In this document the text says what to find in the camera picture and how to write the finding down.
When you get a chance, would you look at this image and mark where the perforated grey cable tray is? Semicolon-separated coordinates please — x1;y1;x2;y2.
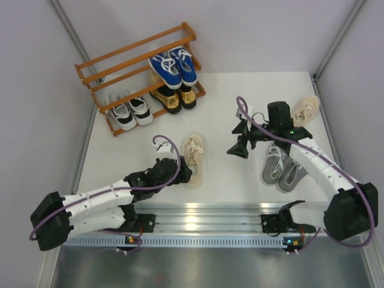
64;235;299;248

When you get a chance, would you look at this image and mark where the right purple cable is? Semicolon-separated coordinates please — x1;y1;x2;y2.
236;95;376;253

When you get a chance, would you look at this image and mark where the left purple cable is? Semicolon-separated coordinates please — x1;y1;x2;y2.
28;134;182;256

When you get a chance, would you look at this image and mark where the black white sneaker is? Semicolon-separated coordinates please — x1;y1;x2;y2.
128;96;154;125
109;104;137;131

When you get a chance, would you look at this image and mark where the orange wooden shoe shelf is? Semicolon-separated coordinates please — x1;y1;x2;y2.
74;21;206;137

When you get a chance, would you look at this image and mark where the gold loafer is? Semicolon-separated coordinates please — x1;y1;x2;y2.
176;85;197;109
149;85;181;115

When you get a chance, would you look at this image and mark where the purple cable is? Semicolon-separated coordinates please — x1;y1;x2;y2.
236;95;376;253
28;134;182;256

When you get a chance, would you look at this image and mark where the blue canvas sneaker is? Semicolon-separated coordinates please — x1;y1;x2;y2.
169;46;197;87
148;52;182;89

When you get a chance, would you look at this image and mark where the right grey canvas sneaker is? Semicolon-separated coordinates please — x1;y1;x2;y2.
277;160;308;193

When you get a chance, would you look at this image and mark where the beige sneaker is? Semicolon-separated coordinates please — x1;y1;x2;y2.
182;133;205;188
292;95;320;127

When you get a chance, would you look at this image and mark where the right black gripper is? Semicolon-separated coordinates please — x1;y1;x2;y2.
227;117;278;158

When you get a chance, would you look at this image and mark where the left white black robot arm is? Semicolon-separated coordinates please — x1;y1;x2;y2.
29;158;193;251

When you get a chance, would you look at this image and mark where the grey canvas sneaker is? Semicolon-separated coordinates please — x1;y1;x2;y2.
262;142;289;185
277;160;308;193

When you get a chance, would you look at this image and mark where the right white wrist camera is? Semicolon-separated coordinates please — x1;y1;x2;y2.
236;103;254;121

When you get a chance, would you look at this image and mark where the aluminium rail frame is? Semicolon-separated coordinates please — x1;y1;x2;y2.
49;202;376;233

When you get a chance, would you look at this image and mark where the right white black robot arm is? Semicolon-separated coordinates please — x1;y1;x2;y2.
227;97;379;245

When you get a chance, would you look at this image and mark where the left grey canvas sneaker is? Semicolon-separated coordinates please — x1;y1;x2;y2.
262;142;289;185

